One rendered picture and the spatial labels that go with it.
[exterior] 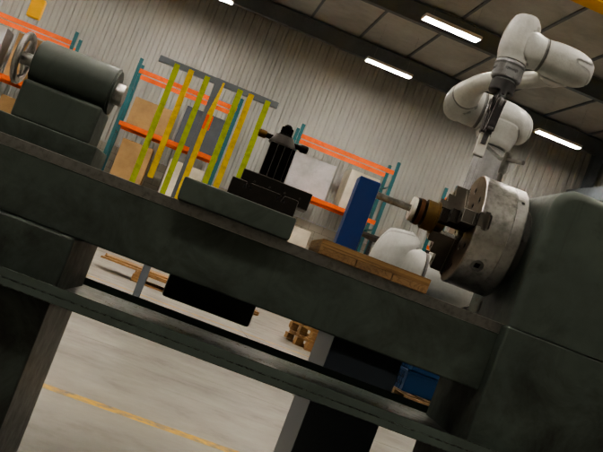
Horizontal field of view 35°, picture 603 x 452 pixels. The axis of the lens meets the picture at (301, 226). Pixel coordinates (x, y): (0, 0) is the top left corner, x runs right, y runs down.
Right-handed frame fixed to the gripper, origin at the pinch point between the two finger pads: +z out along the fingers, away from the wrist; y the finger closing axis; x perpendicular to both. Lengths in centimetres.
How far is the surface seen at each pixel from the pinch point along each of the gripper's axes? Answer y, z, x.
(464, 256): 21.9, 35.9, 1.3
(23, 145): 24, 51, -115
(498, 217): 24.6, 23.2, 5.7
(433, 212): 13.3, 26.2, -8.8
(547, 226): 30.6, 21.9, 17.1
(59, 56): 15, 25, -118
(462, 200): 5.9, 18.6, -0.9
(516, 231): 24.9, 25.1, 11.4
